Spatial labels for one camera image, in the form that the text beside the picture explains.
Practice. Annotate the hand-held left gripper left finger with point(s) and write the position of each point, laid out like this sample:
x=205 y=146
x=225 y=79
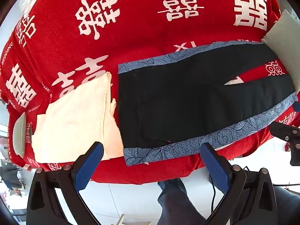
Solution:
x=88 y=164

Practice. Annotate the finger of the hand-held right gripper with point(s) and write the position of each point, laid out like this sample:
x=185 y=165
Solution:
x=287 y=133

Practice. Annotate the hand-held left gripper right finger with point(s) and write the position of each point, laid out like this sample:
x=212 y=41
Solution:
x=216 y=168

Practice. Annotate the black pants with blue trim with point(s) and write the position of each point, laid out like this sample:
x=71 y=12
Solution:
x=175 y=98

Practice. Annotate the cream folded cloth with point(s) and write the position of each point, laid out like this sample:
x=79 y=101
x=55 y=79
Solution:
x=75 y=117

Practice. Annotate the person's left leg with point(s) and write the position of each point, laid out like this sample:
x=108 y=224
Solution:
x=178 y=204

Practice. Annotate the person's leg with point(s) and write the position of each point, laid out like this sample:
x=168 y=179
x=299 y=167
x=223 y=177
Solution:
x=178 y=204
x=287 y=206

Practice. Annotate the light wooden furniture piece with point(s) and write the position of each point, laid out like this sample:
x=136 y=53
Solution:
x=131 y=220

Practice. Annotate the person's right leg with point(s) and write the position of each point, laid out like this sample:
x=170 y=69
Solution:
x=287 y=206

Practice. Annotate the white plate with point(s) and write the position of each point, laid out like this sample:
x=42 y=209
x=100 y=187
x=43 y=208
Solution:
x=20 y=134

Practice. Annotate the dark clothes on rack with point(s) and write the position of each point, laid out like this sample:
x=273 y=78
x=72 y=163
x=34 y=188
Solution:
x=9 y=173

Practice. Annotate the pale green pillow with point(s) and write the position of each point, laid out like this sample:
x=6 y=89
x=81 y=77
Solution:
x=284 y=37

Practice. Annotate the red printed blanket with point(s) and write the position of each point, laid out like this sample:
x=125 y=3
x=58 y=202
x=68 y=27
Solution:
x=140 y=39

